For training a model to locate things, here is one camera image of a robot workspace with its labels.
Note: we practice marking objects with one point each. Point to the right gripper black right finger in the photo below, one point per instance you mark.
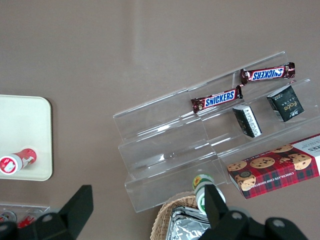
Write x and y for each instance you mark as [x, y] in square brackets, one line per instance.
[220, 220]

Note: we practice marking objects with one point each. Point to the small black carton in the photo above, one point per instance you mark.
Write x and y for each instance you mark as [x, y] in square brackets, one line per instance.
[247, 121]
[285, 103]

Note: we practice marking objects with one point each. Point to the clear acrylic stepped shelf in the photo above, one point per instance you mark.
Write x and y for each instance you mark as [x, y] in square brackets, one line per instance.
[162, 150]

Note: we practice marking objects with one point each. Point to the foil food container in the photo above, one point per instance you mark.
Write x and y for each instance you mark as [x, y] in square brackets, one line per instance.
[186, 227]
[190, 211]

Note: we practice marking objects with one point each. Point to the cream plastic tray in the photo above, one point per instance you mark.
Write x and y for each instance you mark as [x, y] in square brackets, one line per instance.
[25, 120]

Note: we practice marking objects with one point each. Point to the light wicker basket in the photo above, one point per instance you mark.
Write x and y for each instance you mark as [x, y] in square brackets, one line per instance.
[162, 212]

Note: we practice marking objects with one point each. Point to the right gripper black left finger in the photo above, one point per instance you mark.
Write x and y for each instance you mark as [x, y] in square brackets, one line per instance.
[75, 212]

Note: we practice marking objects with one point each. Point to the clear acrylic bottle rack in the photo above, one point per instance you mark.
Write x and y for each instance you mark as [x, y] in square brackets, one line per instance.
[37, 208]

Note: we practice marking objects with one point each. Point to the Snickers chocolate bar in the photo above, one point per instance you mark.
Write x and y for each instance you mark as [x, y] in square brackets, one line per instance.
[217, 100]
[267, 73]

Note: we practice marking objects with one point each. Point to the green lidded white jar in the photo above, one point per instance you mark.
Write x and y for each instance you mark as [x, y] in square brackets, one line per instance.
[200, 182]

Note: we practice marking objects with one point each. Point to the red white lidded cup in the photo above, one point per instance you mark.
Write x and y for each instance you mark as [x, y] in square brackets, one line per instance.
[25, 157]

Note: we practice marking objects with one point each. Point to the red tartan cookie box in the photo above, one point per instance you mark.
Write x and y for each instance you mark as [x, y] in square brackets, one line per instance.
[275, 170]

